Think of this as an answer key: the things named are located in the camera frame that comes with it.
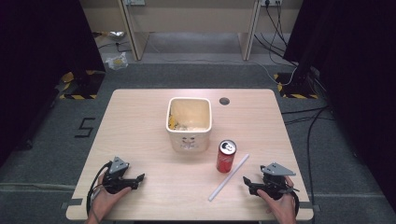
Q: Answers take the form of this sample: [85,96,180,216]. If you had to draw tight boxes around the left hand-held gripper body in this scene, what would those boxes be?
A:
[102,156,135,195]

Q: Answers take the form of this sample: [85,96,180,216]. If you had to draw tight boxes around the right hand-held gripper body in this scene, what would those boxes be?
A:
[253,161,301,201]

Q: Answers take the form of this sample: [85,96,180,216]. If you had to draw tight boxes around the white straw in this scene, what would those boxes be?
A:
[207,152,251,203]

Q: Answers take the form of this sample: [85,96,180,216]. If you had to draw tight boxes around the red soda can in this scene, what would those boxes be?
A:
[216,139,238,175]

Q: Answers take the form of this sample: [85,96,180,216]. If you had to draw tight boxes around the white square bin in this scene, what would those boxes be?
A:
[164,96,214,154]

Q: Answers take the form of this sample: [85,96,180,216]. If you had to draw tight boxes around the person's left hand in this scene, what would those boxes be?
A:
[92,173,133,222]

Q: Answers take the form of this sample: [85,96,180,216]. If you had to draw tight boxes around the person's right hand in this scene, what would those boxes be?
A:
[256,175,298,224]

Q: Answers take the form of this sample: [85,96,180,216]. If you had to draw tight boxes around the grey tape strip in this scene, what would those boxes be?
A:
[60,197,84,210]
[299,201,321,213]

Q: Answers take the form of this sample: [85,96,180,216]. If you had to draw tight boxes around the yellow wrapper scraps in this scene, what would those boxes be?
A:
[168,113,189,132]

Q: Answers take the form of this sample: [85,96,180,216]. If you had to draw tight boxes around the striped-tape stand base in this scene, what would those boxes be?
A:
[273,72,319,100]
[58,70,106,101]

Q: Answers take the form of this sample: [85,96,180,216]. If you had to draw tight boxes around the clear plastic wrapper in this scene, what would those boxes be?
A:
[105,51,129,71]

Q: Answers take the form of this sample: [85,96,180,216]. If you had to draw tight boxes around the black curtain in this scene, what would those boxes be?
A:
[282,0,396,213]
[0,0,106,167]

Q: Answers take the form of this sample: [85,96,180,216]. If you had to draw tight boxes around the crumpled silver foil bag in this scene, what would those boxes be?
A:
[92,30,126,43]

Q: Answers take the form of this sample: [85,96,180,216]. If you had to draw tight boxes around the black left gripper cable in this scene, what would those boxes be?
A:
[86,161,113,217]

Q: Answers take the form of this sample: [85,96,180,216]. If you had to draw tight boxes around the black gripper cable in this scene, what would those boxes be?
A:
[290,191,301,217]
[86,161,113,217]

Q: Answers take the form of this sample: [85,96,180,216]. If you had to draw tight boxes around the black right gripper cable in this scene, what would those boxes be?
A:
[290,191,301,217]

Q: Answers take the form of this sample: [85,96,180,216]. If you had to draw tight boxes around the long black floor cable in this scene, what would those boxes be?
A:
[305,105,330,224]

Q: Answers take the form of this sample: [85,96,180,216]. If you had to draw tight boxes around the thin black floor cable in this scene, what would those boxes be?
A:
[96,39,133,54]

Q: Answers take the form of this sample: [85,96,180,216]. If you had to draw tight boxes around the black power cables bundle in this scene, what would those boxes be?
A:
[252,2,301,68]

